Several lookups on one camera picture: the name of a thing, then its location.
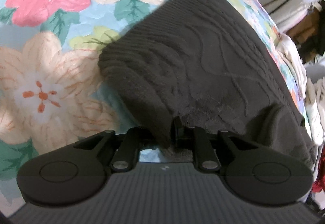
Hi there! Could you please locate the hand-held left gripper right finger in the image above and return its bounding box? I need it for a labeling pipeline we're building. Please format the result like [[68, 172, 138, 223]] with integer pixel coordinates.
[[173, 117, 252, 172]]

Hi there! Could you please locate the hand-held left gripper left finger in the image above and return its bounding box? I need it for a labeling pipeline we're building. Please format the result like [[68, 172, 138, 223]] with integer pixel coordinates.
[[73, 126, 153, 173]]

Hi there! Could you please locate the dark grey towel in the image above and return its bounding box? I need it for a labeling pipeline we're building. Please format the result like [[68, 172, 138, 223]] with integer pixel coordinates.
[[98, 0, 314, 167]]

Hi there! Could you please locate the floral quilted bedspread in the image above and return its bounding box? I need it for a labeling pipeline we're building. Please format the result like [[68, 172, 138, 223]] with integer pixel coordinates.
[[0, 0, 310, 205]]

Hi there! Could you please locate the white cloth pile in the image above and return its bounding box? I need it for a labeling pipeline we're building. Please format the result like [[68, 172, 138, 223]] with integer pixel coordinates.
[[304, 78, 325, 146]]

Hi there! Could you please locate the red cloth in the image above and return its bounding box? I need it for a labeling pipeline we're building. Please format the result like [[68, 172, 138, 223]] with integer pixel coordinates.
[[312, 148, 325, 193]]

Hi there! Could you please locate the cream cloth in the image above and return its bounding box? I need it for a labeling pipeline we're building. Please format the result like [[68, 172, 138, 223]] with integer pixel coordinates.
[[276, 33, 308, 99]]

